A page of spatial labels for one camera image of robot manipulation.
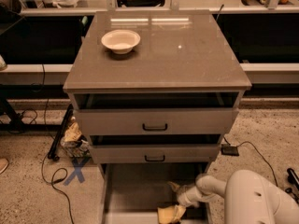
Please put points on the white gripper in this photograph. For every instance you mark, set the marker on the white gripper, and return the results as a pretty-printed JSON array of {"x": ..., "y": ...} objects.
[{"x": 186, "y": 197}]

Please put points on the yellow sponge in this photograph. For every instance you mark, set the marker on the yellow sponge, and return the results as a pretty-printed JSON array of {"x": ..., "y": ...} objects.
[{"x": 165, "y": 214}]

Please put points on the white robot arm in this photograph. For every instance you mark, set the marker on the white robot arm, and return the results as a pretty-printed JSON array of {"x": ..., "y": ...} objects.
[{"x": 248, "y": 197}]

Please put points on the bottom grey drawer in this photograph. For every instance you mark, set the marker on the bottom grey drawer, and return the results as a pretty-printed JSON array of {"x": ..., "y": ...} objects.
[{"x": 133, "y": 192}]

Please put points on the grey drawer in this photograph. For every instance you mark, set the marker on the grey drawer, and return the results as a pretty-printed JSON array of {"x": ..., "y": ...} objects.
[
  {"x": 133, "y": 192},
  {"x": 180, "y": 120},
  {"x": 175, "y": 147}
]

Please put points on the middle grey drawer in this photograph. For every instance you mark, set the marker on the middle grey drawer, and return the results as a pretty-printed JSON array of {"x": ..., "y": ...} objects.
[{"x": 175, "y": 147}]

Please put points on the grey drawer cabinet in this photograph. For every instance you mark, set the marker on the grey drawer cabinet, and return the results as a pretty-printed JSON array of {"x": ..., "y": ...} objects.
[{"x": 182, "y": 59}]

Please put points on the top grey drawer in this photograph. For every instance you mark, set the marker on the top grey drawer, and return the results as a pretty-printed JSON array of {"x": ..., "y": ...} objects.
[{"x": 180, "y": 120}]

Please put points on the black foot pedal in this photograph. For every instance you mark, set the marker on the black foot pedal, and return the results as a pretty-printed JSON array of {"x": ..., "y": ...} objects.
[{"x": 229, "y": 150}]

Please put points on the blue tape cross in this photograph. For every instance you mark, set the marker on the blue tape cross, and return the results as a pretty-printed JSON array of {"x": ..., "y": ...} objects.
[{"x": 78, "y": 164}]

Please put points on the black cylinder device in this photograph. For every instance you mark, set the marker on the black cylinder device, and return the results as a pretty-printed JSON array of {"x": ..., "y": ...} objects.
[{"x": 293, "y": 178}]

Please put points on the crumpled paper bag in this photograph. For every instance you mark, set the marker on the crumpled paper bag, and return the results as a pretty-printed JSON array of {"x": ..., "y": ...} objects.
[{"x": 73, "y": 142}]

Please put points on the black leaning bar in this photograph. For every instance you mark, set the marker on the black leaning bar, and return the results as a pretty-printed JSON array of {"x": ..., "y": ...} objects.
[{"x": 52, "y": 155}]

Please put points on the white bowl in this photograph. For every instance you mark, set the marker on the white bowl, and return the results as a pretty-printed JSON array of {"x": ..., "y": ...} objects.
[{"x": 120, "y": 41}]

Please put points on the black middle drawer handle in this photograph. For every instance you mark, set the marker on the black middle drawer handle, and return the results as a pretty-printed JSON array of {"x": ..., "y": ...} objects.
[{"x": 154, "y": 159}]

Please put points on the black drawer handle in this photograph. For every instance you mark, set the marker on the black drawer handle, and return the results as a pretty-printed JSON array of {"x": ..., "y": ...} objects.
[
  {"x": 154, "y": 159},
  {"x": 148, "y": 128}
]

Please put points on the black top drawer handle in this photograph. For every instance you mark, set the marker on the black top drawer handle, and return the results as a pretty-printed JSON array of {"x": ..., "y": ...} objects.
[{"x": 148, "y": 128}]

